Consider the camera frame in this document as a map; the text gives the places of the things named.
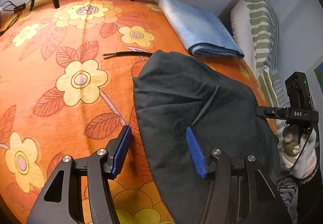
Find dark green pants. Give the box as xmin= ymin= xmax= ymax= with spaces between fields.
xmin=133 ymin=51 xmax=280 ymax=223

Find right black sleeve forearm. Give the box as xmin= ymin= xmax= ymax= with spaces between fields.
xmin=297 ymin=165 xmax=323 ymax=224

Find right grey gloved hand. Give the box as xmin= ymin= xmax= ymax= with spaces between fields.
xmin=281 ymin=125 xmax=317 ymax=179

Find zebra striped trouser leg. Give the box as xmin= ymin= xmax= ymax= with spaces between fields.
xmin=276 ymin=171 xmax=298 ymax=223

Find orange floral bed cover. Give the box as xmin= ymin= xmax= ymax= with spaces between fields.
xmin=0 ymin=0 xmax=278 ymax=224

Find green striped white pillow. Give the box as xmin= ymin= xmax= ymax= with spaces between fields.
xmin=230 ymin=0 xmax=290 ymax=154

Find folded light blue towel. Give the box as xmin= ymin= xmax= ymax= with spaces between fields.
xmin=154 ymin=0 xmax=245 ymax=60

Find black pants drawstring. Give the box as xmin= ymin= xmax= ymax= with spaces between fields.
xmin=102 ymin=51 xmax=153 ymax=58

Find black inline cable switch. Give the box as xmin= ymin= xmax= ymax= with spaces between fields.
xmin=13 ymin=3 xmax=26 ymax=13

